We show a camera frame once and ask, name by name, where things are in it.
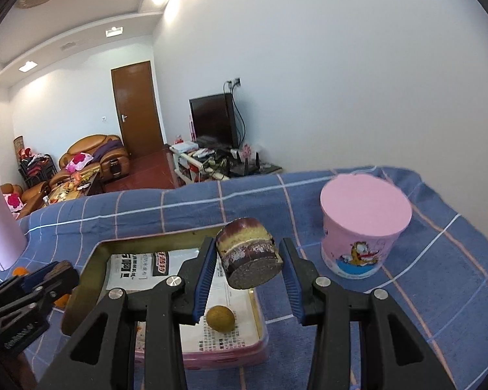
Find black television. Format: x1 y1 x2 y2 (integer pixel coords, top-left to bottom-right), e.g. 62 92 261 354
189 93 240 149

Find black cable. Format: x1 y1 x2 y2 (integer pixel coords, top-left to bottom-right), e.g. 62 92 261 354
232 87 247 147

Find newspaper sheet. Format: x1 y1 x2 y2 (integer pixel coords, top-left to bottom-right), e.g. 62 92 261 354
106 248 265 352

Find pink floral cushion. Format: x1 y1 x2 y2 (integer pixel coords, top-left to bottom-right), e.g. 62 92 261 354
67 153 94 173

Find brown leather sofa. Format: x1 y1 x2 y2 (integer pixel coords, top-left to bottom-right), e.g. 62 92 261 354
0 181 51 220

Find pink tin box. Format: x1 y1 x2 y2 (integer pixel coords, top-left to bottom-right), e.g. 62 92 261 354
61 227 269 370

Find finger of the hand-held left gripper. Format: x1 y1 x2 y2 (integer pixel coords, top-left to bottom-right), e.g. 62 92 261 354
0 263 61 305
0 261 80 326

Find purple blanket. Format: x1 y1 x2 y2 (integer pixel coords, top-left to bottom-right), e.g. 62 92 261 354
93 140 125 163

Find small tan round fruit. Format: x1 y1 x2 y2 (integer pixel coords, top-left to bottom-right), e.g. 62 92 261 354
205 305 237 334

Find pink jug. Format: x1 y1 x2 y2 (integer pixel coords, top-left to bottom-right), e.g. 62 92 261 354
0 173 27 271

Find black rack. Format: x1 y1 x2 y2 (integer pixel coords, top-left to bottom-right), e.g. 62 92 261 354
18 152 58 189

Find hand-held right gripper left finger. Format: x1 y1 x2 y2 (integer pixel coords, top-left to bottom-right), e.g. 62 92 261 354
34 236 218 390

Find brown layered round cake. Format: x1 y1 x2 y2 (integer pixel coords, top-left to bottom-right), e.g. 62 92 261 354
215 217 284 291

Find white television stand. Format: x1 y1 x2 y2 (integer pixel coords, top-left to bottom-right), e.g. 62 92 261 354
170 142 283 189

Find pink cartoon cup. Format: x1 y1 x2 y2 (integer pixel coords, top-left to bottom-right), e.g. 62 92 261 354
319 173 413 279

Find brown leather armchair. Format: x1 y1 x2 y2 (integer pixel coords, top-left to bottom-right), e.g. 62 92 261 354
59 134 131 183

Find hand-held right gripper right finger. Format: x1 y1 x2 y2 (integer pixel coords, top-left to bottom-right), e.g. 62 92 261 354
278 238 458 390

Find brown wooden door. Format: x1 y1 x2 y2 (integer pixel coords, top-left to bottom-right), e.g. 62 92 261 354
111 61 164 159

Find coffee table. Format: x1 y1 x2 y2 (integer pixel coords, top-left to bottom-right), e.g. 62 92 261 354
45 171 104 208

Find blue plaid tablecloth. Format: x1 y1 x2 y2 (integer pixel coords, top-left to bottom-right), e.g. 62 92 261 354
0 166 488 390

